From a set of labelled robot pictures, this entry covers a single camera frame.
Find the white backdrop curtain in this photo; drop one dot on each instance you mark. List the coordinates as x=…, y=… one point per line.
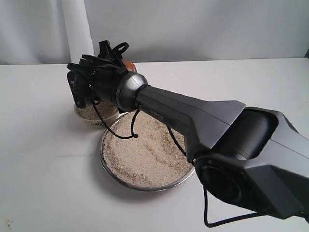
x=59, y=31

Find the brown wooden cup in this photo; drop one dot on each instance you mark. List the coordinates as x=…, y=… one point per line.
x=129, y=66

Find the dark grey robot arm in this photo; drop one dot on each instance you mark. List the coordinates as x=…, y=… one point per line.
x=249, y=157

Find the rice in metal tray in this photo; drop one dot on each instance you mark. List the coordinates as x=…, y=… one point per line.
x=142, y=159

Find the round metal tray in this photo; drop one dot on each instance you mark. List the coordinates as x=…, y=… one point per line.
x=106, y=164

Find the cream ceramic rice bowl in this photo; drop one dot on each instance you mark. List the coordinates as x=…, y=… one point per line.
x=108, y=112

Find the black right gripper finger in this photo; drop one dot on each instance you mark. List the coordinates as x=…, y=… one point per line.
x=105, y=50

